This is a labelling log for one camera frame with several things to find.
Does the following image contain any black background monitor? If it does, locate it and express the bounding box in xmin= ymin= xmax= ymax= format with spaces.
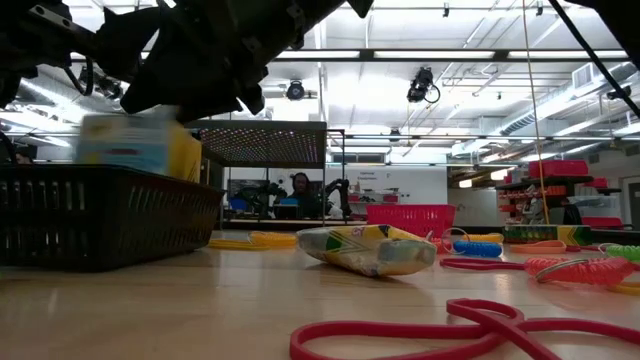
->
xmin=202 ymin=158 xmax=225 ymax=187

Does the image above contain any large red storage bin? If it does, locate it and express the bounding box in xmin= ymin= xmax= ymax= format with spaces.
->
xmin=527 ymin=159 xmax=590 ymax=180

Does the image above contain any black ceiling camera with cable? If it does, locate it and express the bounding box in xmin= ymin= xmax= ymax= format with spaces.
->
xmin=406 ymin=66 xmax=442 ymax=105

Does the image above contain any black plastic basket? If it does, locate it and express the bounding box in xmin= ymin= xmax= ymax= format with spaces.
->
xmin=0 ymin=163 xmax=226 ymax=274

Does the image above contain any flat red storage bin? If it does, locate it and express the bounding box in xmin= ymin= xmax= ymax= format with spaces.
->
xmin=580 ymin=216 xmax=624 ymax=231

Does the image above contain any person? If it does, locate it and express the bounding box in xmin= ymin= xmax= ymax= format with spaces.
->
xmin=288 ymin=172 xmax=321 ymax=220

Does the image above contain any black diagonal cable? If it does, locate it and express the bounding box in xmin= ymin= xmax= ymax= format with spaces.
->
xmin=549 ymin=0 xmax=640 ymax=119

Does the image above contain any green spiral coil keychain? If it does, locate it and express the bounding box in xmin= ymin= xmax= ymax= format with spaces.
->
xmin=597 ymin=242 xmax=640 ymax=265

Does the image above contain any orange rubber band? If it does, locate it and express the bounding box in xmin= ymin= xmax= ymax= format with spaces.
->
xmin=508 ymin=239 xmax=601 ymax=255

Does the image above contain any clear plastic storage bin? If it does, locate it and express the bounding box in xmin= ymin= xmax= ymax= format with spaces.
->
xmin=567 ymin=194 xmax=621 ymax=219

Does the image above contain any grey perforated metal shelf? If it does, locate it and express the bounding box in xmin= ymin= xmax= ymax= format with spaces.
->
xmin=187 ymin=118 xmax=329 ymax=225

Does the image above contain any black light strip crossbar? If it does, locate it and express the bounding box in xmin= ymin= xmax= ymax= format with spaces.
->
xmin=272 ymin=48 xmax=640 ymax=64

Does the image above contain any plastic crayon pack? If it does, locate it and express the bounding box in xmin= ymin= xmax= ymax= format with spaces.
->
xmin=297 ymin=224 xmax=438 ymax=278

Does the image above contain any large coral spiral coil keychain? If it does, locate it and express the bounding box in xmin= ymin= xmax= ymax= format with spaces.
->
xmin=523 ymin=255 xmax=637 ymax=287

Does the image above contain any yellow hanging cord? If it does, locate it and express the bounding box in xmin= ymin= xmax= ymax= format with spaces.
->
xmin=521 ymin=0 xmax=551 ymax=226

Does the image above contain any red plastic basket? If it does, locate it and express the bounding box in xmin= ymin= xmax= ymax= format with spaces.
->
xmin=365 ymin=203 xmax=457 ymax=239

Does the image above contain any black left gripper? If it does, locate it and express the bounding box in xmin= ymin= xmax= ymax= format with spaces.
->
xmin=94 ymin=0 xmax=374 ymax=124

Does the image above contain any yellow rubber band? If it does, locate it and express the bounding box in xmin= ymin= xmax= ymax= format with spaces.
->
xmin=606 ymin=280 xmax=640 ymax=296
xmin=207 ymin=238 xmax=271 ymax=252

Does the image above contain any black background storage rack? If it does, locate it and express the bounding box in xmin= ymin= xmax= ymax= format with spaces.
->
xmin=494 ymin=174 xmax=624 ymax=232

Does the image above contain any amber spiral coil keychain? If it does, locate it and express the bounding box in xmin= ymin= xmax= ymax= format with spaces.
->
xmin=462 ymin=232 xmax=505 ymax=245

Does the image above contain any yellow spiral coil keychain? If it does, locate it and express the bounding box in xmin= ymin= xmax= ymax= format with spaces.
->
xmin=248 ymin=230 xmax=299 ymax=250

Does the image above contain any blue spiral coil keychain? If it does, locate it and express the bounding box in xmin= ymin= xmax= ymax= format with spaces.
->
xmin=452 ymin=239 xmax=504 ymax=259

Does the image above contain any round black ceiling camera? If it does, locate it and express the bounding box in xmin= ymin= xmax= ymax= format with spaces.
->
xmin=285 ymin=79 xmax=307 ymax=101

